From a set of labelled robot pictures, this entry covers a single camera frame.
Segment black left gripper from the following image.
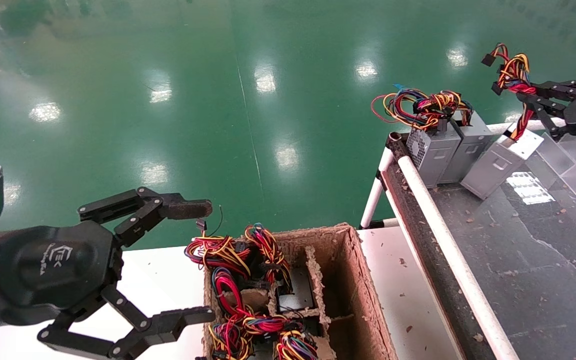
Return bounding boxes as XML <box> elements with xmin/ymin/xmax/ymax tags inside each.
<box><xmin>0</xmin><ymin>186</ymin><xmax>216</xmax><ymax>360</ymax></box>

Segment grey power supply white top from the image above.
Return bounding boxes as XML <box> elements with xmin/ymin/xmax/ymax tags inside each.
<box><xmin>460</xmin><ymin>42</ymin><xmax>545</xmax><ymax>201</ymax></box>

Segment grey power supply plain side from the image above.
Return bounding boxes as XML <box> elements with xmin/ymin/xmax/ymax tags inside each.
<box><xmin>415</xmin><ymin>90</ymin><xmax>495</xmax><ymax>184</ymax></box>

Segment grey power supply hexagon grille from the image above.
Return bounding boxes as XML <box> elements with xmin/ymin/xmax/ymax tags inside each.
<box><xmin>370</xmin><ymin>85</ymin><xmax>463</xmax><ymax>188</ymax></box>

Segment silver power supply casing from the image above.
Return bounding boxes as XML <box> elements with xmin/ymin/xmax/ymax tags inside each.
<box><xmin>277</xmin><ymin>267</ymin><xmax>317</xmax><ymax>313</ymax></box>

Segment brown pulp cardboard box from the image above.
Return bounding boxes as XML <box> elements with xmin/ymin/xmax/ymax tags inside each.
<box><xmin>201</xmin><ymin>222</ymin><xmax>400</xmax><ymax>360</ymax></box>

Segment short white frame pipe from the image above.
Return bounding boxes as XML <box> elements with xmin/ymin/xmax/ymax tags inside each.
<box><xmin>488</xmin><ymin>118</ymin><xmax>568</xmax><ymax>137</ymax></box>

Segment power supply red yellow wires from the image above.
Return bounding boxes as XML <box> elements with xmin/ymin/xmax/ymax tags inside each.
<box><xmin>184</xmin><ymin>219</ymin><xmax>249</xmax><ymax>275</ymax></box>

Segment power supply magenta wires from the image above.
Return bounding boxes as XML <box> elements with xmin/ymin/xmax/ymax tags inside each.
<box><xmin>211</xmin><ymin>266</ymin><xmax>289</xmax><ymax>336</ymax></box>

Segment power supply mixed colour wires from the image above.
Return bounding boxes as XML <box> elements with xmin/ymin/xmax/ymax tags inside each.
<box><xmin>273</xmin><ymin>330</ymin><xmax>320</xmax><ymax>360</ymax></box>
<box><xmin>207</xmin><ymin>321</ymin><xmax>255</xmax><ymax>360</ymax></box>

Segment power supply red blue wires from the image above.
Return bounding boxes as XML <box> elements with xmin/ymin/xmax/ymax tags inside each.
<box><xmin>240</xmin><ymin>224</ymin><xmax>294</xmax><ymax>295</ymax></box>

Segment long white frame pipe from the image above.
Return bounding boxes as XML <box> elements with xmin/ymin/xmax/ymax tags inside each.
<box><xmin>397</xmin><ymin>155</ymin><xmax>520</xmax><ymax>360</ymax></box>

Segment white pipe rail frame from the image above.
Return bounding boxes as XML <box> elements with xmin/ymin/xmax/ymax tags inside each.
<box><xmin>384</xmin><ymin>132</ymin><xmax>496</xmax><ymax>360</ymax></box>

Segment white frame leg pipe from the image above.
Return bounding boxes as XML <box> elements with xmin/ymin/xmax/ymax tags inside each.
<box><xmin>360</xmin><ymin>146</ymin><xmax>395</xmax><ymax>229</ymax></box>

